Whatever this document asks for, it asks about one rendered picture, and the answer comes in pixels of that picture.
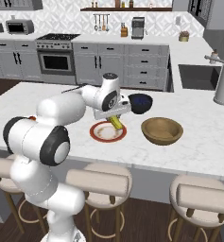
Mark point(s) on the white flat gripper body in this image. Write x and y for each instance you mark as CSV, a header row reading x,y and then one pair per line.
x,y
115,109

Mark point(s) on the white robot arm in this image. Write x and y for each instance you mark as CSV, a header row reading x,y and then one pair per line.
x,y
56,108

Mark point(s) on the brown wooden bowl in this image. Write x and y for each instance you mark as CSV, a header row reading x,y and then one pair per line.
x,y
162,130

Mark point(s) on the grey fridge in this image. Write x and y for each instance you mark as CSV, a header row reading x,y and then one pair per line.
x,y
219,28

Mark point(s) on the red rimmed plate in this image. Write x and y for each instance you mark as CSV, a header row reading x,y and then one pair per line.
x,y
104,133

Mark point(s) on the black plate with blue inside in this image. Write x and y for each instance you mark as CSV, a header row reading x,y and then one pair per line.
x,y
141,102

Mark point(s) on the grey base cupboards run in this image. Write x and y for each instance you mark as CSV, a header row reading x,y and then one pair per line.
x,y
15,60
123,64

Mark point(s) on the beige padded bar stool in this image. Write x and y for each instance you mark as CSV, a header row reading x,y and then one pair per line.
x,y
200,201
4,186
99,184

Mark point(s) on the steel oven with hob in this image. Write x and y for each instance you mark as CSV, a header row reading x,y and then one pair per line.
x,y
56,58

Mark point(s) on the wooden knife block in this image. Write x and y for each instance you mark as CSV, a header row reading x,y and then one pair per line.
x,y
124,31

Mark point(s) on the grey coffee machine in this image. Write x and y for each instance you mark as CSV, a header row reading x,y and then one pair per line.
x,y
138,28

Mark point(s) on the dark sink basin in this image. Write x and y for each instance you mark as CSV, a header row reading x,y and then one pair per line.
x,y
197,77

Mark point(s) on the potted plant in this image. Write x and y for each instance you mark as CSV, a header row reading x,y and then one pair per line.
x,y
184,36

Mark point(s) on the brown jar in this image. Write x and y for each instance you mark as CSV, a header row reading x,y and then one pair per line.
x,y
117,3

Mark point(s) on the dark bottle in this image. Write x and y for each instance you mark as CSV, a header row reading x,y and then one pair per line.
x,y
131,3

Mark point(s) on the grey sink tap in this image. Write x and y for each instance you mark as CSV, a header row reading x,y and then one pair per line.
x,y
215,59

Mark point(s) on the small soap bottle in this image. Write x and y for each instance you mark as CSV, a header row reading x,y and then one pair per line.
x,y
214,55

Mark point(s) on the grey toaster oven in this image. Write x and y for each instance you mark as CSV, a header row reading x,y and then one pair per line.
x,y
19,26

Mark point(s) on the rail with hanging tools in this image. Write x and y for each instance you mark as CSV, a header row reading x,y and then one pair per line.
x,y
101,22

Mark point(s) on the brown wall shelf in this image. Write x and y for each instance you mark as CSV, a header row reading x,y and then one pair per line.
x,y
126,9

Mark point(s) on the white wall socket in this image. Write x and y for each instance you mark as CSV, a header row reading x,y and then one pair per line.
x,y
178,20

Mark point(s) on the grey wall cupboard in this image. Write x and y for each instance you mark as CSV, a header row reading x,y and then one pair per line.
x,y
15,4

